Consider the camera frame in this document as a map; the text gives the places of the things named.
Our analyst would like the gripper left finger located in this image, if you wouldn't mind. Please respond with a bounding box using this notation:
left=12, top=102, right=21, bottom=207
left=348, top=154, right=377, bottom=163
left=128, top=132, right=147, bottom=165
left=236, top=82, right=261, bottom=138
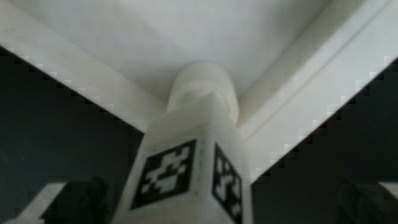
left=5, top=176, right=114, bottom=224

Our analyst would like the white table leg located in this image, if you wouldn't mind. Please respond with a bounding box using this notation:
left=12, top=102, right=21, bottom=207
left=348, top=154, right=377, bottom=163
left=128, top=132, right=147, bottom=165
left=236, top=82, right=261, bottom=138
left=108, top=93, right=256, bottom=224

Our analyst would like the white U-shaped fence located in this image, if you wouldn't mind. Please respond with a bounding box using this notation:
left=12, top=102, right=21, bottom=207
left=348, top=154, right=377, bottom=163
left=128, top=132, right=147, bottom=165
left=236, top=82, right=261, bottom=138
left=240, top=0, right=398, bottom=179

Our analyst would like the white square table top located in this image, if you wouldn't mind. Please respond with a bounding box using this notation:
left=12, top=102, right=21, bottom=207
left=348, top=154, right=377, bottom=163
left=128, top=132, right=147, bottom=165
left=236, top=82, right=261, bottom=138
left=0, top=0, right=394, bottom=132

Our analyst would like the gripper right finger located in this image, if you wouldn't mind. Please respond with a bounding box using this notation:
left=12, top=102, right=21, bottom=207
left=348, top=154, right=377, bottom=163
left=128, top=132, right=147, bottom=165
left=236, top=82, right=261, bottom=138
left=334, top=181, right=398, bottom=224

